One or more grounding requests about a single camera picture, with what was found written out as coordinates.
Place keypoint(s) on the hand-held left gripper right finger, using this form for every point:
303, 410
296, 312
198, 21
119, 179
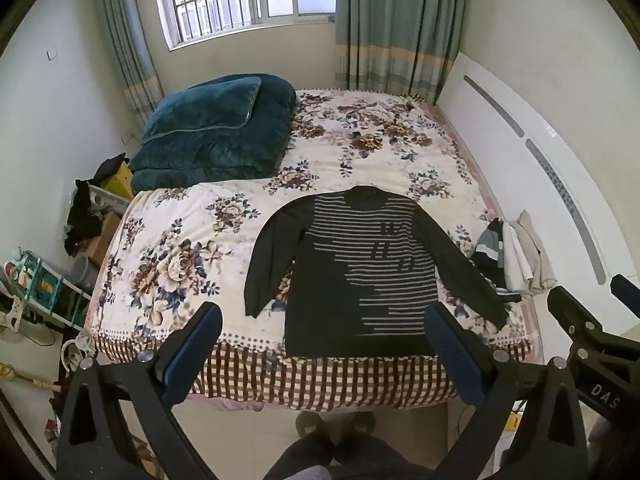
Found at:
452, 355

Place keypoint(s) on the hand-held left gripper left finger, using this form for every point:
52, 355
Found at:
196, 347

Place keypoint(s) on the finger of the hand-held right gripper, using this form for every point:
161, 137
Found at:
575, 312
626, 292

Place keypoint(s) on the dark striped sweater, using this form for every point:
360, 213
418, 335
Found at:
340, 305

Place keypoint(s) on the black clothes pile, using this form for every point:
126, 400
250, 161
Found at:
82, 220

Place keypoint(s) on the beige folded garment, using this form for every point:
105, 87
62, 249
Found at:
537, 255

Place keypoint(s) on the white folded garment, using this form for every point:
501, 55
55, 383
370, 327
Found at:
515, 260

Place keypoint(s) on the small yellow object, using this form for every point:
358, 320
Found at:
512, 421

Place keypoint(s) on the dark striped folded garment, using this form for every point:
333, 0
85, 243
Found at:
489, 255

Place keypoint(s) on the person's right shoe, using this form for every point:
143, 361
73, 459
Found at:
361, 424

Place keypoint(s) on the person's shoe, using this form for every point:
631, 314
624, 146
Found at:
361, 424
311, 425

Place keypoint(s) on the white fan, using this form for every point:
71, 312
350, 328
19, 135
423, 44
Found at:
75, 355

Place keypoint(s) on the floral bed sheet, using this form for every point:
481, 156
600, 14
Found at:
200, 225

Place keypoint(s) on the grey bin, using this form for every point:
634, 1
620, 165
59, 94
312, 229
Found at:
84, 272

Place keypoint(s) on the person's left shoe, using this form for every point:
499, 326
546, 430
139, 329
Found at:
311, 425

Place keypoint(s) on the cardboard box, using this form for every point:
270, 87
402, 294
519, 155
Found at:
102, 240

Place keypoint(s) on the person's dark trousers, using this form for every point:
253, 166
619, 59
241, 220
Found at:
340, 460

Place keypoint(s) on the teal storage rack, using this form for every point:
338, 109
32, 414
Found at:
45, 285

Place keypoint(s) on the yellow box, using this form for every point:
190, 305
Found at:
120, 182

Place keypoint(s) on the teal quilt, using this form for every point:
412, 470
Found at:
235, 155

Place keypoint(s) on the white bed headboard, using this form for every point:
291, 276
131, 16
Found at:
500, 125

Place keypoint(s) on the teal pillow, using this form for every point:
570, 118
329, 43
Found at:
205, 107

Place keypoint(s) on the green curtain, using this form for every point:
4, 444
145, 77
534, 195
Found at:
395, 25
127, 40

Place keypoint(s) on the wall socket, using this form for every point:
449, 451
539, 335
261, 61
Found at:
129, 136

